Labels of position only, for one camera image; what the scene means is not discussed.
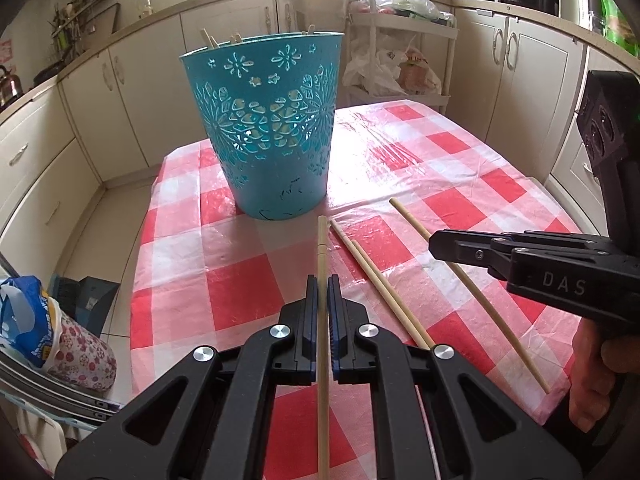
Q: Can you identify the white trolley cart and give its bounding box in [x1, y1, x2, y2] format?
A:
[344, 0, 459, 117]

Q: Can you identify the grey metal rail frame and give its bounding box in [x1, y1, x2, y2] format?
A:
[0, 344, 124, 422]

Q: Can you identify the white plastic bag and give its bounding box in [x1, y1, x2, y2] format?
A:
[342, 35, 444, 97]

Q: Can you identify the beige kitchen countertop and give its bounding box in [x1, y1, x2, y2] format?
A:
[0, 0, 640, 126]

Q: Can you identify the metal kettle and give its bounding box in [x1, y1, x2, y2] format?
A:
[0, 64, 24, 110]

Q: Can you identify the floral trash bin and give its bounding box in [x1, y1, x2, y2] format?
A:
[42, 305, 119, 394]

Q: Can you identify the blue plastic bag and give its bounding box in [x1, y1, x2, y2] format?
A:
[0, 275, 62, 372]

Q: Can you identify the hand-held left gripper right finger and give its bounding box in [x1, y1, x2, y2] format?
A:
[327, 274, 584, 480]

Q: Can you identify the red white checkered tablecloth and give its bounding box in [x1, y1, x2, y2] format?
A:
[129, 100, 584, 480]

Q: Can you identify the wall utensil rack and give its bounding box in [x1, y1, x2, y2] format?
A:
[46, 0, 122, 63]

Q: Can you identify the teal cut-out metal bucket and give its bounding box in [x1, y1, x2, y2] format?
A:
[179, 30, 346, 222]

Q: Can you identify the green packet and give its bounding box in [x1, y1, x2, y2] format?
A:
[595, 0, 640, 58]

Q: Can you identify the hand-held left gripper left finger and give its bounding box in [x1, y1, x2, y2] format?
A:
[52, 276, 319, 480]

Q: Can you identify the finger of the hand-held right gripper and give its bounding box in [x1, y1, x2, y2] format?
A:
[428, 228, 583, 281]

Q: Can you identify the cream drawer cabinet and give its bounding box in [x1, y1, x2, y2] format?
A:
[0, 82, 107, 266]

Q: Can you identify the dark teal dustpan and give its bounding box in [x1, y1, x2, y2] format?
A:
[51, 275, 121, 339]

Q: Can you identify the cream side cabinet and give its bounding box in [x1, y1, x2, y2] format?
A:
[452, 6, 640, 233]

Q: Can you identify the white rack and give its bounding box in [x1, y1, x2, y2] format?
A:
[11, 400, 70, 478]

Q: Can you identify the cream door cabinet row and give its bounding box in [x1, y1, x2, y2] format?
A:
[59, 0, 297, 187]

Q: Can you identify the person's right hand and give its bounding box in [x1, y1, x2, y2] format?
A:
[568, 320, 640, 427]

